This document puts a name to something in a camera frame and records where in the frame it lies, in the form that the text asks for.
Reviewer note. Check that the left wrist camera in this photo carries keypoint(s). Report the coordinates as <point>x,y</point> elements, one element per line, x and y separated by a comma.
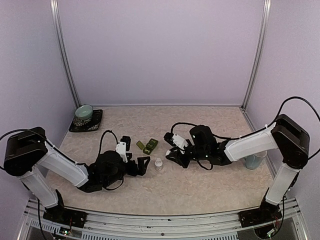
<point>123,148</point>

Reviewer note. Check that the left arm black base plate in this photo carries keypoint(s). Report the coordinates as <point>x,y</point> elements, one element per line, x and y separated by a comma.
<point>68,217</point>

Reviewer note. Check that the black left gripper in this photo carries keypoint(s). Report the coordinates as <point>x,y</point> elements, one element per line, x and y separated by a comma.
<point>142,169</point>

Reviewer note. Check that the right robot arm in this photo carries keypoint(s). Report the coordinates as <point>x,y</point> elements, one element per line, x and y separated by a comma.
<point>283,134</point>

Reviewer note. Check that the light green ceramic bowl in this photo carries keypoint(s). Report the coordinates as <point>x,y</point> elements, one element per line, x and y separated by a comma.
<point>84,112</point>

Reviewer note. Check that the light blue mug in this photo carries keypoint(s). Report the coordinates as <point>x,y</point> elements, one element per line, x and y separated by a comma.
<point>253,161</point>

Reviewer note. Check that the right aluminium corner post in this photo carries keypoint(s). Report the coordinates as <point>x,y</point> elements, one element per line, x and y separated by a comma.
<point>258,53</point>

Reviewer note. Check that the aluminium front rail frame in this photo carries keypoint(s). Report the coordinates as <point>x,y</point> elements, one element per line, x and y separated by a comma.
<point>99,225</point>

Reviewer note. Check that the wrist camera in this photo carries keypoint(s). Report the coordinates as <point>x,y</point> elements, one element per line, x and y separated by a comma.
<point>176,141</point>
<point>123,148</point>

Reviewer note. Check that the white pill bottle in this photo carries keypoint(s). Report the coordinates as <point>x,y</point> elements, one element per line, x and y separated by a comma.
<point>158,164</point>

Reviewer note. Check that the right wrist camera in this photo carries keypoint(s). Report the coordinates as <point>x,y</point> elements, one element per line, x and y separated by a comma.
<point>176,141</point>

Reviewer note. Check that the black patterned tray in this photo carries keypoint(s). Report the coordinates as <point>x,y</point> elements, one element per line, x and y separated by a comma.
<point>90,125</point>

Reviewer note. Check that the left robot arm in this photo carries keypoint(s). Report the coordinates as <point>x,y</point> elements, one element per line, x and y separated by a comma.
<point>28,150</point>

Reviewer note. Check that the green pill organizer box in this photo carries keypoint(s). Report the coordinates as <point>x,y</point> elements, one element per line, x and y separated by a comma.
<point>149,147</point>

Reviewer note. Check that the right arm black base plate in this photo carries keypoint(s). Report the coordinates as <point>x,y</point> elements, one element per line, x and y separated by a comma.
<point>258,216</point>

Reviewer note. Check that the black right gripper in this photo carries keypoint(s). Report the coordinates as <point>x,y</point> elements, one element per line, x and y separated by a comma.
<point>178,159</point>

